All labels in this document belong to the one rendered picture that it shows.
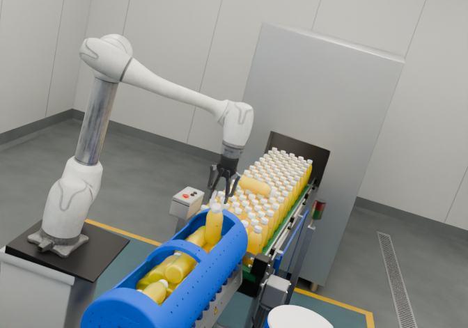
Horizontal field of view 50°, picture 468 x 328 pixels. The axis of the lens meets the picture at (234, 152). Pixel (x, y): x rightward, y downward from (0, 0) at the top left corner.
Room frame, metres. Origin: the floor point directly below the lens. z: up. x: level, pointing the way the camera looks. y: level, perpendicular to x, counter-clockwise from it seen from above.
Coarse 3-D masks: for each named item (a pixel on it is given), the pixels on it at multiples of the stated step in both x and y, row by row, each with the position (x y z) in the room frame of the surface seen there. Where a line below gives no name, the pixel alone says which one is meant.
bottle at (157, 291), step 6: (156, 282) 1.48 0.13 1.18; (162, 282) 1.51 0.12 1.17; (150, 288) 1.43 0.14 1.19; (156, 288) 1.44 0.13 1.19; (162, 288) 1.46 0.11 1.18; (150, 294) 1.39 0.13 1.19; (156, 294) 1.41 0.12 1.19; (162, 294) 1.44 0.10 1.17; (156, 300) 1.39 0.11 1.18; (162, 300) 1.44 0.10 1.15
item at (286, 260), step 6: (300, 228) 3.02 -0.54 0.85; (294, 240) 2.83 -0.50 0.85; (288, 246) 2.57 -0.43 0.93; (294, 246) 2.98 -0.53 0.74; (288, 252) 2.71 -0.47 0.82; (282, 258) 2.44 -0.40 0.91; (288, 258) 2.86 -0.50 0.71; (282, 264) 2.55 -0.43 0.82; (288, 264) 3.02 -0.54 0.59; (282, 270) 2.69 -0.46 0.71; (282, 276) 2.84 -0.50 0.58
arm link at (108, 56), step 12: (84, 48) 1.81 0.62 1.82; (96, 48) 1.80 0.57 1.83; (108, 48) 1.82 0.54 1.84; (120, 48) 1.87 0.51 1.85; (84, 60) 1.81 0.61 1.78; (96, 60) 1.79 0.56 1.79; (108, 60) 1.80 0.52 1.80; (120, 60) 1.81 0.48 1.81; (108, 72) 1.81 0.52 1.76; (120, 72) 1.81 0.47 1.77
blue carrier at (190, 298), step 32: (192, 224) 2.13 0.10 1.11; (224, 224) 2.10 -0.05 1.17; (160, 256) 1.83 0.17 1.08; (192, 256) 1.65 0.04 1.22; (224, 256) 1.79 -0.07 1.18; (128, 288) 1.34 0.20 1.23; (192, 288) 1.49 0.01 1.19; (96, 320) 1.29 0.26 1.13; (128, 320) 1.26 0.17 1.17; (160, 320) 1.27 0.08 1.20; (192, 320) 1.45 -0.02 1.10
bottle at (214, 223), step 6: (210, 210) 1.92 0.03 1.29; (210, 216) 1.91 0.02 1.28; (216, 216) 1.90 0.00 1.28; (222, 216) 1.93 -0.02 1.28; (210, 222) 1.91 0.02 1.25; (216, 222) 1.90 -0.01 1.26; (222, 222) 1.94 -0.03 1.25; (210, 228) 1.92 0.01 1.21; (216, 228) 1.92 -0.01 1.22; (210, 234) 1.93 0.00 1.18; (216, 234) 1.94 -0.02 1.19; (210, 240) 1.95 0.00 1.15; (216, 240) 1.95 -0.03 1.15
